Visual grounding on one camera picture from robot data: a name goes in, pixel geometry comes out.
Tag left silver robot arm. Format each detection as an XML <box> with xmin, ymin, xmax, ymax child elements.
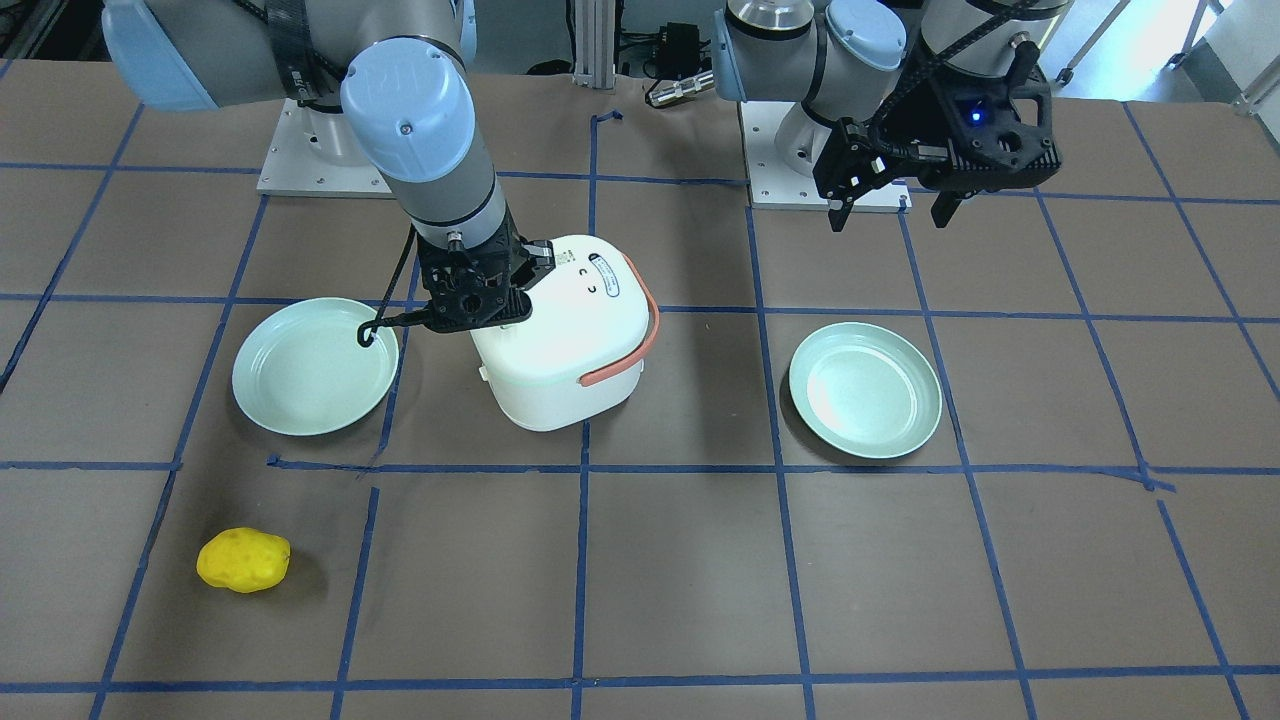
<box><xmin>712</xmin><ymin>1</ymin><xmax>1070</xmax><ymax>232</ymax></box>

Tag yellow toy potato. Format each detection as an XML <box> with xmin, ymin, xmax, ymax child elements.
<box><xmin>196</xmin><ymin>527</ymin><xmax>291</xmax><ymax>594</ymax></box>

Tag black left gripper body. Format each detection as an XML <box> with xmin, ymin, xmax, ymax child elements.
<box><xmin>813</xmin><ymin>60</ymin><xmax>1062</xmax><ymax>201</ymax></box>

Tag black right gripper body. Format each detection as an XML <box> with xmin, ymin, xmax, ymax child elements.
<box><xmin>417</xmin><ymin>228</ymin><xmax>556</xmax><ymax>333</ymax></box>

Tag light green plate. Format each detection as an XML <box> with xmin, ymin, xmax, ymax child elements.
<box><xmin>230</xmin><ymin>297</ymin><xmax>401</xmax><ymax>437</ymax></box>
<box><xmin>788</xmin><ymin>322</ymin><xmax>943</xmax><ymax>459</ymax></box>

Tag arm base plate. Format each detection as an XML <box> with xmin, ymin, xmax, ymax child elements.
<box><xmin>257</xmin><ymin>99</ymin><xmax>392</xmax><ymax>199</ymax></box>
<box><xmin>739</xmin><ymin>97</ymin><xmax>913</xmax><ymax>213</ymax></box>

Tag white toy rice cooker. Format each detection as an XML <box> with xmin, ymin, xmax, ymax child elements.
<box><xmin>468</xmin><ymin>234</ymin><xmax>660</xmax><ymax>432</ymax></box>

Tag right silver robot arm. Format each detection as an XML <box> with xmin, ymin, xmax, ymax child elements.
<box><xmin>101</xmin><ymin>1</ymin><xmax>556</xmax><ymax>333</ymax></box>

